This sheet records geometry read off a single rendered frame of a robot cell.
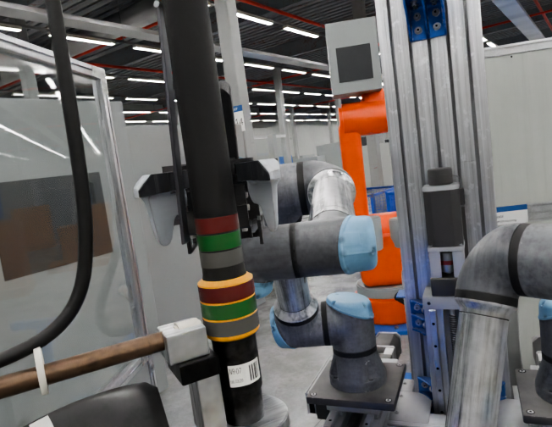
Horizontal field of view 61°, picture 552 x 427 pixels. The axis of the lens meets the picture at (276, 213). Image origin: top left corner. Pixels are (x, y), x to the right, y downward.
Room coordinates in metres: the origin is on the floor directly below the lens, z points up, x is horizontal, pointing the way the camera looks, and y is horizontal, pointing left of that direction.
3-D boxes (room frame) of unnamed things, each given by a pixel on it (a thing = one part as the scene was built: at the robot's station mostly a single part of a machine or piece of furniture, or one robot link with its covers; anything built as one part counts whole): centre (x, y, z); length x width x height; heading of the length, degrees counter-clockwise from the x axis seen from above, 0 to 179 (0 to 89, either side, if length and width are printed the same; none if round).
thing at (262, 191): (0.38, 0.01, 1.62); 0.09 x 0.03 x 0.06; 23
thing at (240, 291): (0.36, 0.05, 1.55); 0.04 x 0.04 x 0.01
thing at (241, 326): (0.36, 0.05, 1.52); 0.04 x 0.04 x 0.01
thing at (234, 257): (0.36, 0.05, 1.58); 0.03 x 0.03 x 0.01
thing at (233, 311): (0.36, 0.05, 1.54); 0.04 x 0.04 x 0.01
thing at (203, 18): (0.36, 0.05, 1.67); 0.03 x 0.03 x 0.21
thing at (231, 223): (0.36, 0.05, 1.60); 0.03 x 0.03 x 0.01
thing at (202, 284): (0.36, 0.05, 1.54); 0.04 x 0.04 x 0.05
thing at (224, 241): (0.36, 0.05, 1.59); 0.03 x 0.03 x 0.01
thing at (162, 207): (0.38, 0.09, 1.62); 0.09 x 0.03 x 0.06; 160
